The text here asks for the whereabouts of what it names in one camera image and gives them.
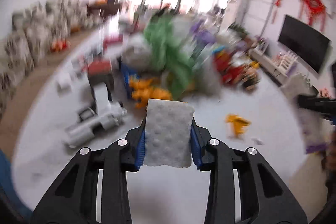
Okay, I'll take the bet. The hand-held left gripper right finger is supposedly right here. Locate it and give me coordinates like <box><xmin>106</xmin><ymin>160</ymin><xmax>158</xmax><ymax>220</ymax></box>
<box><xmin>190</xmin><ymin>119</ymin><xmax>307</xmax><ymax>224</ymax></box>

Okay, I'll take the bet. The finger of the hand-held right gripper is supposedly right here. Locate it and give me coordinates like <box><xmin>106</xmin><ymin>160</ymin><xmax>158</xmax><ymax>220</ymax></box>
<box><xmin>297</xmin><ymin>94</ymin><xmax>336</xmax><ymax>119</ymax></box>

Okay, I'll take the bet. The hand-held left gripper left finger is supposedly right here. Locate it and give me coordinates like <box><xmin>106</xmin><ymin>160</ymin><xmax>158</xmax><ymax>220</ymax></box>
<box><xmin>31</xmin><ymin>116</ymin><xmax>147</xmax><ymax>224</ymax></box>

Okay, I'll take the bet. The white and purple packet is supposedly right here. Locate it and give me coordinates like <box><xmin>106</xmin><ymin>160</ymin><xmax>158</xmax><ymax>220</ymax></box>
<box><xmin>280</xmin><ymin>74</ymin><xmax>330</xmax><ymax>155</ymax></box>

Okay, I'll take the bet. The small yellow toy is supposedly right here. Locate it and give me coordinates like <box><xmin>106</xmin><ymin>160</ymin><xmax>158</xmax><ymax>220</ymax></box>
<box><xmin>226</xmin><ymin>114</ymin><xmax>251</xmax><ymax>138</ymax></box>

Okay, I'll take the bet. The pink rack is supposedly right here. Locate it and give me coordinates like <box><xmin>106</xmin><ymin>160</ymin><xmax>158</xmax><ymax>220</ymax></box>
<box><xmin>274</xmin><ymin>52</ymin><xmax>297</xmax><ymax>69</ymax></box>

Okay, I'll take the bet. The white television cabinet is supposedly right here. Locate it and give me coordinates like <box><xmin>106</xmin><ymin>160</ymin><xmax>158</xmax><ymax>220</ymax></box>
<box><xmin>249</xmin><ymin>46</ymin><xmax>323</xmax><ymax>93</ymax></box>

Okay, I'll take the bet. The orange toy dinosaur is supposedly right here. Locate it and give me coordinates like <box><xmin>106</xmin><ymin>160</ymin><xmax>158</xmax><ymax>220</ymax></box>
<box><xmin>129</xmin><ymin>76</ymin><xmax>172</xmax><ymax>109</ymax></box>

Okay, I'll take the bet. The black television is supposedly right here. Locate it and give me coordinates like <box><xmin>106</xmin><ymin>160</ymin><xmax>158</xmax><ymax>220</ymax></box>
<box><xmin>278</xmin><ymin>14</ymin><xmax>331</xmax><ymax>74</ymax></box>

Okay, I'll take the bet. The blue plastic piece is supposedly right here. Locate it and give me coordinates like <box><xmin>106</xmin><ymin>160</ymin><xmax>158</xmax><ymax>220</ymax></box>
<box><xmin>119</xmin><ymin>61</ymin><xmax>139</xmax><ymax>98</ymax></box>

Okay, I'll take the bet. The red and yellow toy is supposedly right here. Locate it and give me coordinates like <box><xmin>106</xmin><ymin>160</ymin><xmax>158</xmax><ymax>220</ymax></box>
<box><xmin>214</xmin><ymin>52</ymin><xmax>237</xmax><ymax>83</ymax></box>

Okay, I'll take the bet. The red box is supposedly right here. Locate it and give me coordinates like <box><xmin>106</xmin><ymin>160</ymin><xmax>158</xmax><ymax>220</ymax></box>
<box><xmin>88</xmin><ymin>61</ymin><xmax>113</xmax><ymax>75</ymax></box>

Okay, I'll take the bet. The green knitted cloth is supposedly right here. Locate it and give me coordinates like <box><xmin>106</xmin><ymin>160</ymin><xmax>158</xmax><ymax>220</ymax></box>
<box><xmin>143</xmin><ymin>15</ymin><xmax>196</xmax><ymax>98</ymax></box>

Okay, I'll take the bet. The white foam block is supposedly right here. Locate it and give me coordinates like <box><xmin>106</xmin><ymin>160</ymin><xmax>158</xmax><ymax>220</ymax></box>
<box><xmin>57</xmin><ymin>74</ymin><xmax>71</xmax><ymax>92</ymax></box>

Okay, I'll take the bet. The green potted plant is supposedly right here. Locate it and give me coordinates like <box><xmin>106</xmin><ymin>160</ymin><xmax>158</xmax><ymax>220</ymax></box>
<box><xmin>231</xmin><ymin>25</ymin><xmax>247</xmax><ymax>35</ymax></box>

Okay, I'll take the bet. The pink box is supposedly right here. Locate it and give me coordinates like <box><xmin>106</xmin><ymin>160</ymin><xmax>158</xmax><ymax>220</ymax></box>
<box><xmin>104</xmin><ymin>35</ymin><xmax>124</xmax><ymax>47</ymax></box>

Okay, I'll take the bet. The purple toy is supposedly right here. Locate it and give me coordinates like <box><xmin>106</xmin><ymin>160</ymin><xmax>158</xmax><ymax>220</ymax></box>
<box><xmin>192</xmin><ymin>22</ymin><xmax>216</xmax><ymax>43</ymax></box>

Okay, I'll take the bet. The white standing air conditioner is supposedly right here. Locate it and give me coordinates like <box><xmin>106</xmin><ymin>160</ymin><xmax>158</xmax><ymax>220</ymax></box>
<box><xmin>227</xmin><ymin>0</ymin><xmax>248</xmax><ymax>28</ymax></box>

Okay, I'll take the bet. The orange plush toy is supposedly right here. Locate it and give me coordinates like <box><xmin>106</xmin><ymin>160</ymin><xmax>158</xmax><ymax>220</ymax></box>
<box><xmin>50</xmin><ymin>40</ymin><xmax>71</xmax><ymax>52</ymax></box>

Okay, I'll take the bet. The person's blue clothing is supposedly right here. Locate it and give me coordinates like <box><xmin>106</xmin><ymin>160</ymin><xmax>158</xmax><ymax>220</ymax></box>
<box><xmin>0</xmin><ymin>151</ymin><xmax>32</xmax><ymax>219</ymax></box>

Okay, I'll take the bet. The floral beige sofa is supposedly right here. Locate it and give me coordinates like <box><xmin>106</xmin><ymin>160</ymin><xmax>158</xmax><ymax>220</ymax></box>
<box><xmin>0</xmin><ymin>0</ymin><xmax>105</xmax><ymax>119</ymax></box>

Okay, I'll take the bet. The dark wooden desk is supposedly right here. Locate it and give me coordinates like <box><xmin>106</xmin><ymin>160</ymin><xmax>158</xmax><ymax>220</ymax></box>
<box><xmin>88</xmin><ymin>0</ymin><xmax>122</xmax><ymax>17</ymax></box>

